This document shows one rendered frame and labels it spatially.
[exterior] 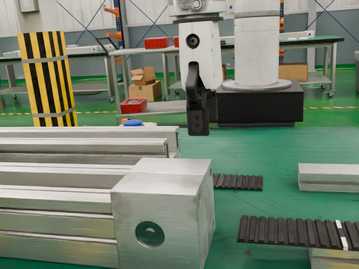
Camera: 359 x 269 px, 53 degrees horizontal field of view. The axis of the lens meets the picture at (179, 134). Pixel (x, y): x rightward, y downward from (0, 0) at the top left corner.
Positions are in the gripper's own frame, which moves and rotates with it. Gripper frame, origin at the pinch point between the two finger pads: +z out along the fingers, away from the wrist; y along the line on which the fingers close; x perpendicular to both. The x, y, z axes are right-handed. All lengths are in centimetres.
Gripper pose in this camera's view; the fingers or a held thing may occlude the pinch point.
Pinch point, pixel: (203, 120)
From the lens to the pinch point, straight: 57.9
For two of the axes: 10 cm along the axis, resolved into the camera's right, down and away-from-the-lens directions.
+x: -9.7, 0.0, 2.5
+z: 0.7, 9.6, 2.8
